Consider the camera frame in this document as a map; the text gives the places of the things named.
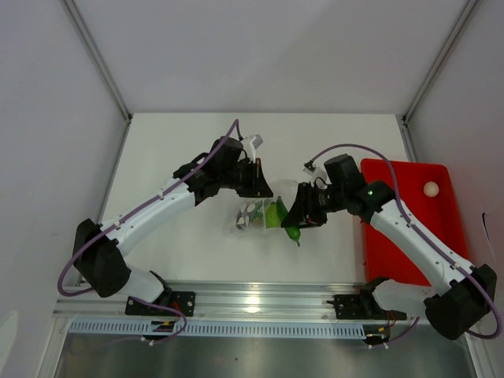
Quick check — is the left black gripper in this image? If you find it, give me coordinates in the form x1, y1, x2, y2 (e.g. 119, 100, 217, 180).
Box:
219, 157, 272, 198

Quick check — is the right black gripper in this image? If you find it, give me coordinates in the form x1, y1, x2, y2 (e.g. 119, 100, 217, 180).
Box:
282, 182, 347, 231

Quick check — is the green chili pepper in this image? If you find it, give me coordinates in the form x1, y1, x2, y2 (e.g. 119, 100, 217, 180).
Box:
276, 196, 301, 247

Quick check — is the green bell pepper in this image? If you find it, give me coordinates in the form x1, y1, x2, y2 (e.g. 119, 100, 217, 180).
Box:
264, 202, 281, 229

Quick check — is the clear dotted zip bag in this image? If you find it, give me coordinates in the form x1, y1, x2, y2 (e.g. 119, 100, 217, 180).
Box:
223, 179, 300, 237

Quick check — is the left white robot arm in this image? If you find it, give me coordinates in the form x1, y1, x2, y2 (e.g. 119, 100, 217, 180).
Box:
72, 135, 273, 315

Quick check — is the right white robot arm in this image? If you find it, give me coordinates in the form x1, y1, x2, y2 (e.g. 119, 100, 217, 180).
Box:
281, 154, 498, 340

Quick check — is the red plastic tray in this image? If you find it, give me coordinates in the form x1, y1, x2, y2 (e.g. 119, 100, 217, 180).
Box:
362, 161, 469, 286

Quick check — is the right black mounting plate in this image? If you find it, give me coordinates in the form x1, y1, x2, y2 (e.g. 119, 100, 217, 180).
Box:
326, 294, 407, 321

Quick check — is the black mounting plate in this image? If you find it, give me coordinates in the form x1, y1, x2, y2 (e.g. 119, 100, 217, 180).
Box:
326, 294, 407, 321
124, 291, 196, 317

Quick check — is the white egg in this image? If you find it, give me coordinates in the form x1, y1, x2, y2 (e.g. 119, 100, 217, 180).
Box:
423, 181, 439, 198

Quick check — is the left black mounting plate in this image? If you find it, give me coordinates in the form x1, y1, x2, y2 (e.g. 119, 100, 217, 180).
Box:
124, 291, 196, 317

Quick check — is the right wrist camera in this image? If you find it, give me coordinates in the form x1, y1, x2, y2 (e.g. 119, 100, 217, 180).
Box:
303, 163, 328, 189

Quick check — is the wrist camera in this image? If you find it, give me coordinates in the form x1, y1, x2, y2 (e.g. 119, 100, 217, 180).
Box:
241, 134, 263, 161
303, 163, 328, 189

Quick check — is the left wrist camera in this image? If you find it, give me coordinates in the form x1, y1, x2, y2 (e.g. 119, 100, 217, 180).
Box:
241, 134, 263, 161

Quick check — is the white slotted cable duct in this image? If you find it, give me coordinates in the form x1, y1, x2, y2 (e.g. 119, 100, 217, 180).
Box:
69, 318, 366, 339

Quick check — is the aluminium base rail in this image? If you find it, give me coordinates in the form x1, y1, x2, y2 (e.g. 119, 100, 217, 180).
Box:
53, 280, 484, 324

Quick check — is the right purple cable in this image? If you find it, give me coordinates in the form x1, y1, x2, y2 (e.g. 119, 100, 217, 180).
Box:
305, 143, 499, 347

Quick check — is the purple cable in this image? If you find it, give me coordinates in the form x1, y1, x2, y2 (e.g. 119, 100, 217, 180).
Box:
57, 119, 242, 347
305, 143, 499, 347

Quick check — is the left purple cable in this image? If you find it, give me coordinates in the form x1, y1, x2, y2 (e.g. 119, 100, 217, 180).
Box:
57, 119, 242, 347

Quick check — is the left aluminium frame post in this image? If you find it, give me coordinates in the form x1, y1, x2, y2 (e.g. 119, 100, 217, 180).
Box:
60, 0, 132, 124

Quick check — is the aluminium frame post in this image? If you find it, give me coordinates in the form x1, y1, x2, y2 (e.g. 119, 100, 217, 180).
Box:
401, 0, 483, 128
60, 0, 132, 124

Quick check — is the right aluminium frame post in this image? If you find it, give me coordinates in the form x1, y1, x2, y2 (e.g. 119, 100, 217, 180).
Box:
401, 0, 483, 128

